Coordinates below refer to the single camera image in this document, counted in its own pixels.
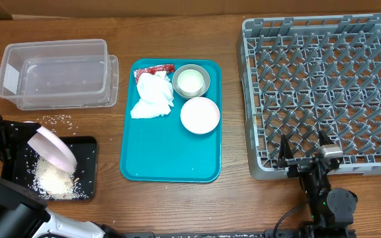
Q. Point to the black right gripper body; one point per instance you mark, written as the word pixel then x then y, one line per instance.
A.
pixel 298 166

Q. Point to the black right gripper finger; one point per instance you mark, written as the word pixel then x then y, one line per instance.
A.
pixel 285 151
pixel 324 138

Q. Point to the pink round plate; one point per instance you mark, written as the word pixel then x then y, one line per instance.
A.
pixel 49 146

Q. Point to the white rice pile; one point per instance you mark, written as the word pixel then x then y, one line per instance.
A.
pixel 52 183

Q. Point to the pink small bowl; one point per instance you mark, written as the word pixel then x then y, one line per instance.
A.
pixel 200 115

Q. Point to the white napkin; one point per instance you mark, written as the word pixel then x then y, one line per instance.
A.
pixel 156 88
pixel 145 110

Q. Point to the red snack wrapper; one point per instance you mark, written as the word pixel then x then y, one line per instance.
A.
pixel 168 68

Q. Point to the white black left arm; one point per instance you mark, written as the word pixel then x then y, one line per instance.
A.
pixel 22 212

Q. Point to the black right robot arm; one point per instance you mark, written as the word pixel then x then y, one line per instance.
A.
pixel 331 209

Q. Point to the grey dishwasher rack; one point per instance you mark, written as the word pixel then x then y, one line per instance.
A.
pixel 305 75

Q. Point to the black rectangular tray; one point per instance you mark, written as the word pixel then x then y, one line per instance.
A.
pixel 83 147

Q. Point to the clear plastic bin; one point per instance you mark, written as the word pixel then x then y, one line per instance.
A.
pixel 59 74

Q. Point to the grey-green bowl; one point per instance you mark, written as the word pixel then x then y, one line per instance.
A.
pixel 201 70

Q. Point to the cream cup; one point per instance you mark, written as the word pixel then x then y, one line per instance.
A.
pixel 190 81

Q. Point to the teal plastic tray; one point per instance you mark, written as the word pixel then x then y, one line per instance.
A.
pixel 161 149

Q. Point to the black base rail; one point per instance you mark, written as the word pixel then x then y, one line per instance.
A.
pixel 210 235

